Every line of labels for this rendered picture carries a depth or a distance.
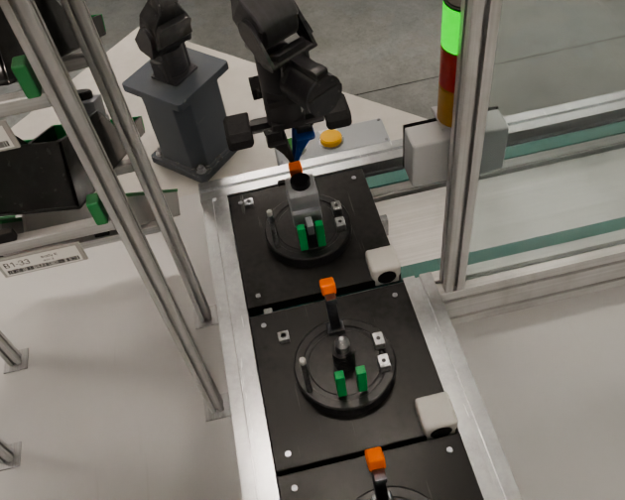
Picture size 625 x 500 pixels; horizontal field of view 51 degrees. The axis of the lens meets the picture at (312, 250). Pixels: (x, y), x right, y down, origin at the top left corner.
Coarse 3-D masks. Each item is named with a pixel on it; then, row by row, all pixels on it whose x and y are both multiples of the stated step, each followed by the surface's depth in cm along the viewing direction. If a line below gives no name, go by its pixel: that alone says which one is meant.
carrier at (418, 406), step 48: (384, 288) 100; (336, 336) 93; (384, 336) 92; (288, 384) 91; (336, 384) 84; (384, 384) 88; (432, 384) 89; (288, 432) 87; (336, 432) 86; (384, 432) 86; (432, 432) 84
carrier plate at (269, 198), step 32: (256, 192) 115; (320, 192) 113; (352, 192) 112; (256, 224) 110; (352, 224) 108; (256, 256) 106; (352, 256) 104; (256, 288) 102; (288, 288) 101; (352, 288) 101
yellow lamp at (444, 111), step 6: (438, 84) 75; (438, 90) 76; (444, 90) 74; (438, 96) 76; (444, 96) 75; (450, 96) 74; (438, 102) 77; (444, 102) 75; (450, 102) 75; (438, 108) 77; (444, 108) 76; (450, 108) 75; (438, 114) 78; (444, 114) 77; (450, 114) 76; (444, 120) 77; (450, 120) 77; (450, 126) 77
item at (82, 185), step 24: (96, 120) 76; (24, 144) 66; (48, 144) 66; (120, 144) 83; (0, 168) 67; (24, 168) 67; (48, 168) 67; (72, 168) 68; (0, 192) 68; (24, 192) 68; (48, 192) 68; (72, 192) 68
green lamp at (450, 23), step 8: (448, 8) 67; (448, 16) 67; (456, 16) 66; (448, 24) 68; (456, 24) 67; (448, 32) 68; (456, 32) 68; (440, 40) 71; (448, 40) 69; (456, 40) 68; (448, 48) 70; (456, 48) 69
